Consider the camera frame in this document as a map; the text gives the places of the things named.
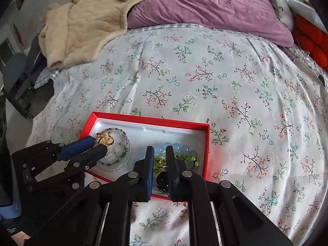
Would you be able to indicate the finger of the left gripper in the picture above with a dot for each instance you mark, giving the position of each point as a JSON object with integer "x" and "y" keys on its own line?
{"x": 66, "y": 152}
{"x": 86, "y": 160}

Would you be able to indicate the beige fleece blanket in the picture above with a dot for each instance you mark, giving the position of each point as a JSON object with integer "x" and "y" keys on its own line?
{"x": 75, "y": 33}

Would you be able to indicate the dark office chair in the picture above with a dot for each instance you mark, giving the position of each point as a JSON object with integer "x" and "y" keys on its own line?
{"x": 19, "y": 81}

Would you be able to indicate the floral bed sheet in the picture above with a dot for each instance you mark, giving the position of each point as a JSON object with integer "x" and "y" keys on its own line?
{"x": 267, "y": 117}

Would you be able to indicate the gold hoop rings cluster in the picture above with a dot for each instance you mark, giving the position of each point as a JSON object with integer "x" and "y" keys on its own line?
{"x": 105, "y": 139}

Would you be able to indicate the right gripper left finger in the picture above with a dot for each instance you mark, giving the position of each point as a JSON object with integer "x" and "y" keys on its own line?
{"x": 110, "y": 221}

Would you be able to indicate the purple pillow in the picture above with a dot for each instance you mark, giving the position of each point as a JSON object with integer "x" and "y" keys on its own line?
{"x": 256, "y": 17}

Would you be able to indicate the grey checkered blanket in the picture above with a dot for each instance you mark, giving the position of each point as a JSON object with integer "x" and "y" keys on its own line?
{"x": 303, "y": 60}

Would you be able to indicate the operator hand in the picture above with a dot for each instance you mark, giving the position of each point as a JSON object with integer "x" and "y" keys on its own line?
{"x": 20, "y": 238}

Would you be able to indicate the orange plush toy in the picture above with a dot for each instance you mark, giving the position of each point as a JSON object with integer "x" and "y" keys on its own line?
{"x": 311, "y": 39}

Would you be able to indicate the black hair claw clip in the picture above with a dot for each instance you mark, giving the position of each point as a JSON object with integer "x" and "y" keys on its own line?
{"x": 162, "y": 182}

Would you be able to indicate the white pillow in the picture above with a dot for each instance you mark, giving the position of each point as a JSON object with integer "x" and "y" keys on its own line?
{"x": 287, "y": 9}

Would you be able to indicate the red jewelry box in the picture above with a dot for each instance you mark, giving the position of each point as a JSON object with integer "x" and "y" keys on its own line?
{"x": 185, "y": 137}

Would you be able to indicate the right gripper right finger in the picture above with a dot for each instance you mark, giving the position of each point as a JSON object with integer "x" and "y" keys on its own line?
{"x": 218, "y": 213}

